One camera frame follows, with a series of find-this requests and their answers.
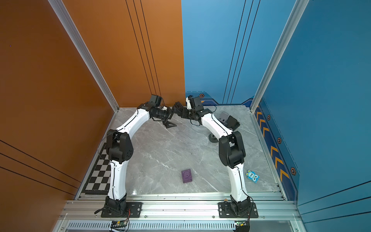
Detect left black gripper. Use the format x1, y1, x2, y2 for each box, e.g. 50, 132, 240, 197
153, 106, 183, 129

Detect dark grey round phone stand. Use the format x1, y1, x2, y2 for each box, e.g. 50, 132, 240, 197
208, 133, 218, 143

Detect black phone stand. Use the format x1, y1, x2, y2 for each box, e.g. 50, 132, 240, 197
226, 116, 240, 131
172, 101, 187, 119

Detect purple-grey phone stand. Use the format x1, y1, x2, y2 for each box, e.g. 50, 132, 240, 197
218, 112, 230, 124

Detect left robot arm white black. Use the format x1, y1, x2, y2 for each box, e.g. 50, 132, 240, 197
103, 95, 176, 216

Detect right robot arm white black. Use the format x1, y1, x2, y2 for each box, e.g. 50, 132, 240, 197
181, 95, 251, 217

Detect purple square box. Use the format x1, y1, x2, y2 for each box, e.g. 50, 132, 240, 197
181, 169, 193, 184

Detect blue cartoon sticker card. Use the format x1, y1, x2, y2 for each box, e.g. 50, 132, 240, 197
246, 170, 260, 183

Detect black white checkerboard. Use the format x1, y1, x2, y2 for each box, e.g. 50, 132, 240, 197
82, 143, 111, 195

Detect green circuit board left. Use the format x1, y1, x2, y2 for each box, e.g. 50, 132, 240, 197
110, 220, 129, 232

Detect circuit board right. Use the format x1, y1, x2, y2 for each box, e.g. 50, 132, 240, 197
234, 221, 250, 232

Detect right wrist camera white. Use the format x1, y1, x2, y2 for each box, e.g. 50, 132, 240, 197
186, 95, 193, 110

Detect aluminium front rail frame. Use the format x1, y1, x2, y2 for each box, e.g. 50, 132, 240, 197
54, 191, 305, 232

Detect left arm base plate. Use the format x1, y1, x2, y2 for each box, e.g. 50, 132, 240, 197
100, 201, 143, 219

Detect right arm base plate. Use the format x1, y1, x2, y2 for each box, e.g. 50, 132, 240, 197
218, 202, 259, 218

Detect right aluminium corner post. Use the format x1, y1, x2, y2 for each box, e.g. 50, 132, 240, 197
250, 0, 309, 113

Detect aluminium corner post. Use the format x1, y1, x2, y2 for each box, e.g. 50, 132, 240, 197
250, 0, 309, 113
48, 0, 119, 113

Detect left aluminium corner post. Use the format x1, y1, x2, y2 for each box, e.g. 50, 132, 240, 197
48, 0, 119, 113

